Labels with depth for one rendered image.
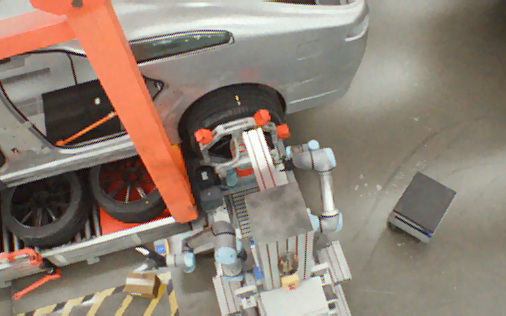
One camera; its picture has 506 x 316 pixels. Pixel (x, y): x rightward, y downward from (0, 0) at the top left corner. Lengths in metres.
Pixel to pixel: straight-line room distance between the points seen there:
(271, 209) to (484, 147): 3.00
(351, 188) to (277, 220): 2.35
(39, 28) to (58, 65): 2.28
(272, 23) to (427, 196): 1.87
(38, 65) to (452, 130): 3.49
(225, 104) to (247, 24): 0.64
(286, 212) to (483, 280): 2.52
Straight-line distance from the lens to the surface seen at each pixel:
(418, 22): 5.83
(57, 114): 4.56
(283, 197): 2.53
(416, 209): 4.42
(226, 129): 3.76
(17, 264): 4.63
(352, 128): 5.05
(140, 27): 3.36
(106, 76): 2.57
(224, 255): 3.06
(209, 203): 4.34
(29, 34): 2.38
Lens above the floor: 4.36
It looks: 63 degrees down
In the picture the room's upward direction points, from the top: 10 degrees counter-clockwise
